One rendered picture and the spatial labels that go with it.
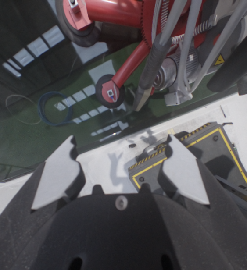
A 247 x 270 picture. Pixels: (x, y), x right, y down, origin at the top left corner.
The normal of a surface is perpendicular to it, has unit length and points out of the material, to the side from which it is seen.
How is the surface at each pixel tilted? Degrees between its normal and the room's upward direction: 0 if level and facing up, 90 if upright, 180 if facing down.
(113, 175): 10
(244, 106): 16
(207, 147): 0
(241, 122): 8
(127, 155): 0
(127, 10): 44
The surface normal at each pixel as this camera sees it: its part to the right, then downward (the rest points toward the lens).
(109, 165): -0.20, 0.15
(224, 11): 0.12, 0.49
